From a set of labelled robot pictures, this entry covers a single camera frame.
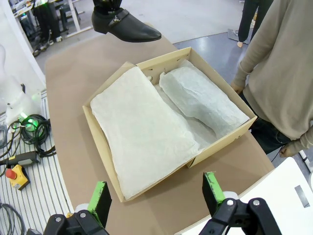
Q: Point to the white tissue paper sheet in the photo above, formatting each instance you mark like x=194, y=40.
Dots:
x=141, y=132

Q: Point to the person's right hand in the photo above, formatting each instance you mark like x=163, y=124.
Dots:
x=236, y=88

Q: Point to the cardboard shoe box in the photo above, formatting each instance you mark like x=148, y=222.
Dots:
x=97, y=137

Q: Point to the person in brown sweater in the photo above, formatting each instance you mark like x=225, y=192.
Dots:
x=281, y=61

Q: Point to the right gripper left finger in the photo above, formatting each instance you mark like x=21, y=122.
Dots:
x=100, y=205

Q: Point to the white frame desk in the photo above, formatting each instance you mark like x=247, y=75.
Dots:
x=77, y=22

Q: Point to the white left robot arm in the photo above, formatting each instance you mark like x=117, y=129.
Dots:
x=19, y=98

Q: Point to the black leather buckle shoe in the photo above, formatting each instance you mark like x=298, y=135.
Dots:
x=132, y=28

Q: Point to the person's left forearm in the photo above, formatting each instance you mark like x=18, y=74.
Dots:
x=305, y=142

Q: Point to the yellow emergency stop button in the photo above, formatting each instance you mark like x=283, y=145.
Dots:
x=18, y=177

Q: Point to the background person in black trousers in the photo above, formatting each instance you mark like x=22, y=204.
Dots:
x=46, y=19

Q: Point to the person's left hand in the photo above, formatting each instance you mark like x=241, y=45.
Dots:
x=289, y=150

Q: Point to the person's right forearm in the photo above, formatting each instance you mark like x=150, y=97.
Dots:
x=249, y=63

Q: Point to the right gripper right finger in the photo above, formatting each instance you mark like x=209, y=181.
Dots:
x=212, y=195

